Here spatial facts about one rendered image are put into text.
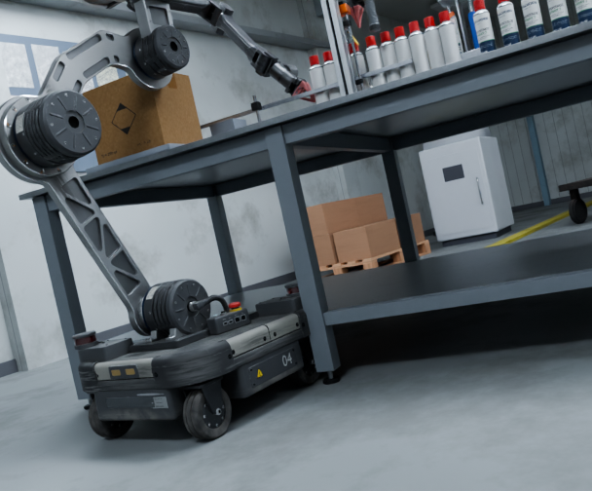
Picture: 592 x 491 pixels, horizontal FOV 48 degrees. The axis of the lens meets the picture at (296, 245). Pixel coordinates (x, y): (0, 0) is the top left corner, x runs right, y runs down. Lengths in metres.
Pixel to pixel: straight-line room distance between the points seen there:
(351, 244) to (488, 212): 1.53
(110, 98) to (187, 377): 1.09
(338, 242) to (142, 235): 1.60
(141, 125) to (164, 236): 3.04
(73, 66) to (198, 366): 0.93
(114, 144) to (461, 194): 4.53
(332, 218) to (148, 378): 4.00
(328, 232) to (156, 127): 3.45
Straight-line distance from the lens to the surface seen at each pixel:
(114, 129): 2.40
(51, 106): 1.79
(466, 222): 6.47
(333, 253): 5.57
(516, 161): 11.07
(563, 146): 10.88
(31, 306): 4.40
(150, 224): 5.24
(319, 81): 2.44
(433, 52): 2.33
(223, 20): 2.79
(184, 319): 1.93
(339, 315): 2.02
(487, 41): 2.30
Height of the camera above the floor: 0.49
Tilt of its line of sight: 1 degrees down
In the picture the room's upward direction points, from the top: 12 degrees counter-clockwise
